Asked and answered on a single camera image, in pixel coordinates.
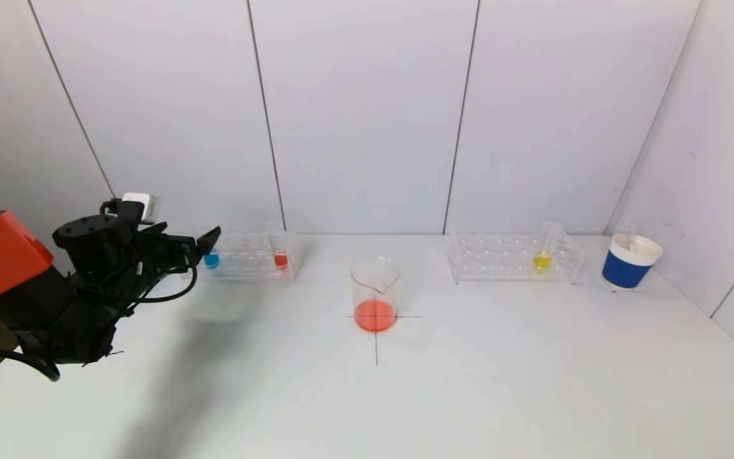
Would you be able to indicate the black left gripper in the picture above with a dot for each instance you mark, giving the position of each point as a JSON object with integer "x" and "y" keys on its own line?
{"x": 190, "y": 246}

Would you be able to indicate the test tube with red pigment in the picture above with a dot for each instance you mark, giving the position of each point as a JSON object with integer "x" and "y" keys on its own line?
{"x": 281, "y": 260}
{"x": 624, "y": 234}

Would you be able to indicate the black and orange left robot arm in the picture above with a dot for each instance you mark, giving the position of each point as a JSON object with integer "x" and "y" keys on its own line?
{"x": 61, "y": 312}

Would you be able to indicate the clear acrylic test tube rack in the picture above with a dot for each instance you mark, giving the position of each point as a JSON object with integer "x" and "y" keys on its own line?
{"x": 501, "y": 264}
{"x": 252, "y": 264}

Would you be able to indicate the clear glass beaker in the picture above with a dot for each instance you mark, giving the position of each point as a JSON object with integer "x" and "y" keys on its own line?
{"x": 374, "y": 312}

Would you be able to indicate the test tube with yellow pigment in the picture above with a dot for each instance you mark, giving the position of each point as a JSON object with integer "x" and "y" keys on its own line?
{"x": 541, "y": 261}

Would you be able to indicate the blue and white paper cup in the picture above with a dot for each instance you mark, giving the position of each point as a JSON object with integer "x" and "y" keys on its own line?
{"x": 622, "y": 271}

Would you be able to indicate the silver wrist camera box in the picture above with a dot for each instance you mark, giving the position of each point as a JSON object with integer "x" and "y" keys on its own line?
{"x": 141, "y": 205}

